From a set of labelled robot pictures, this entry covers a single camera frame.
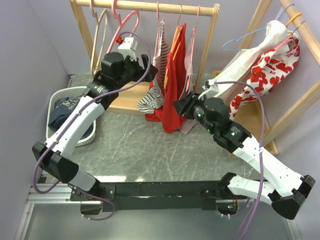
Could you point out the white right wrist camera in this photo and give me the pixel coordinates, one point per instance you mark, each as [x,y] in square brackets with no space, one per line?
[211,88]

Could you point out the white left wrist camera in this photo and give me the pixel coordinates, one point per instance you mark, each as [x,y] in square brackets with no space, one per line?
[128,48]

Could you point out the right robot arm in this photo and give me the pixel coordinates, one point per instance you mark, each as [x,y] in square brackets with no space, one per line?
[282,188]

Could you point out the red floral white dress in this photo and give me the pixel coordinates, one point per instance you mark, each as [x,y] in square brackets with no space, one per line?
[274,65]

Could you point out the mauve pink top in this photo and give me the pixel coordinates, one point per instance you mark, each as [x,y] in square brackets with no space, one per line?
[188,124]

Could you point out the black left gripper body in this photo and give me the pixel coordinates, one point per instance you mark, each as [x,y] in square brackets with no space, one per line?
[133,72]

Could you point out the pink plastic hanger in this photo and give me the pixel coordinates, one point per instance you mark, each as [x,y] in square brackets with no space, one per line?
[122,23]

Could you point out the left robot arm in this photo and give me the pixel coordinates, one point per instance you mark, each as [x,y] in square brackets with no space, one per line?
[116,72]

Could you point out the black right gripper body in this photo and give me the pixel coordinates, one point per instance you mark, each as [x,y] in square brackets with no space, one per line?
[196,109]

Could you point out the white garment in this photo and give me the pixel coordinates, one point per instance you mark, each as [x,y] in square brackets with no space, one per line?
[237,70]

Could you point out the blue wire hanger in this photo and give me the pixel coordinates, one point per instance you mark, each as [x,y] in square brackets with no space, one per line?
[223,48]

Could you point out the orange hanger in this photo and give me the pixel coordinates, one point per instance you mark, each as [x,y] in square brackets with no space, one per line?
[174,45]

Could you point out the red white striped top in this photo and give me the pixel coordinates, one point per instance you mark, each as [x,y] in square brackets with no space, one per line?
[154,98]

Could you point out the navy blue printed top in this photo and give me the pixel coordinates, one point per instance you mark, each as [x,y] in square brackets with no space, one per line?
[62,109]

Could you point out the orange hanger hook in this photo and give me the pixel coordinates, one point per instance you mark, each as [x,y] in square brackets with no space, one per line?
[293,18]

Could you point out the pink wire hanger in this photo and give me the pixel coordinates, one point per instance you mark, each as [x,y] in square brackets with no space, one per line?
[160,30]
[188,61]

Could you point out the aluminium rail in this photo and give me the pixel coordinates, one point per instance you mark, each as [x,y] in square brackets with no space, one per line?
[62,193]

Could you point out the white perforated plastic basket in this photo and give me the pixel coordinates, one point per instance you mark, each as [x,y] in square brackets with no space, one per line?
[66,92]

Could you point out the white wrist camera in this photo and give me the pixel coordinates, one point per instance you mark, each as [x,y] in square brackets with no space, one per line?
[128,48]
[211,88]

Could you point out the black base bar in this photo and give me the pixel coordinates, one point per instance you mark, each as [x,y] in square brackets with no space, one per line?
[165,195]

